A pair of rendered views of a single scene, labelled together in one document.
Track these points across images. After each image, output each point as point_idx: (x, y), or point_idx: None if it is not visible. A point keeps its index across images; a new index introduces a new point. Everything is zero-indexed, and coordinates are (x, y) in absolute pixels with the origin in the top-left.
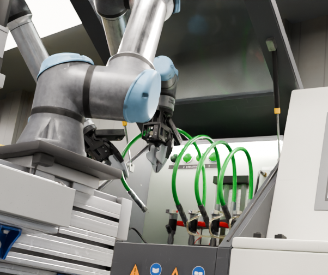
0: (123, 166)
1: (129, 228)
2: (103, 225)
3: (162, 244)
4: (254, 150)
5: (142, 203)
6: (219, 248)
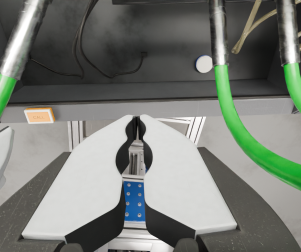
0: None
1: (75, 47)
2: None
3: (147, 2)
4: None
5: (43, 11)
6: (293, 113)
